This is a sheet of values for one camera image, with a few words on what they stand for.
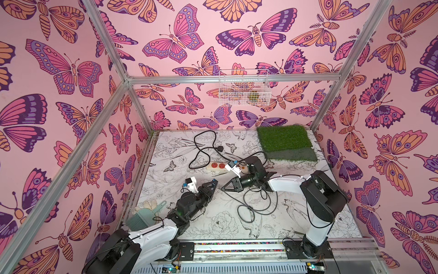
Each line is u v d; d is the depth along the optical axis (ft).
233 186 2.55
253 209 2.80
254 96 3.10
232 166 2.60
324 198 1.58
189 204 2.04
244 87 3.11
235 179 2.56
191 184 2.51
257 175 2.39
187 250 2.42
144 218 2.68
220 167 3.17
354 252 2.42
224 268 2.30
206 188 2.41
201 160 3.48
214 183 2.60
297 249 2.40
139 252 1.43
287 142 3.66
